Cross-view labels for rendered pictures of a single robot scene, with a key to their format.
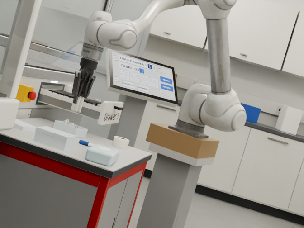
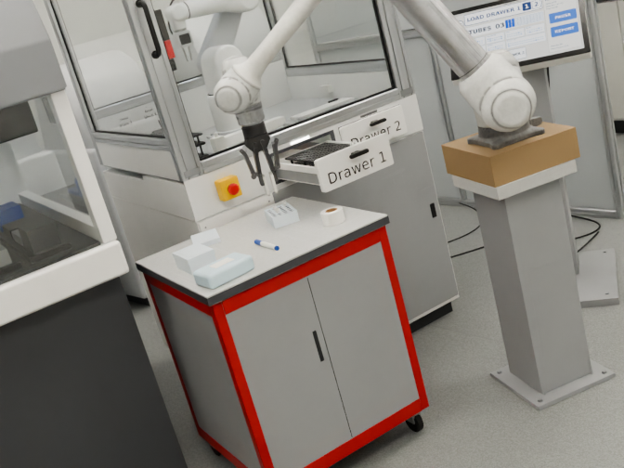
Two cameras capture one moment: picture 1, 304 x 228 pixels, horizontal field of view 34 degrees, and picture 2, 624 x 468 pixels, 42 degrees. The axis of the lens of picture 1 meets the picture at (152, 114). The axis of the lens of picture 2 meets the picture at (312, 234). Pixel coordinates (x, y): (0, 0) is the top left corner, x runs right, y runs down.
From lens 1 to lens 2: 187 cm
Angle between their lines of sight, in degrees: 52
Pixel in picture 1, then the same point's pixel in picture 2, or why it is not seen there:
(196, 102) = not seen: hidden behind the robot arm
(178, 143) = (472, 167)
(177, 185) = (503, 231)
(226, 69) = (445, 37)
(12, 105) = (104, 252)
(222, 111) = (476, 106)
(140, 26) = (252, 64)
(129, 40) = (227, 101)
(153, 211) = (499, 275)
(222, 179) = not seen: outside the picture
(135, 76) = (497, 40)
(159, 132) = (452, 156)
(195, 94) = not seen: hidden behind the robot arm
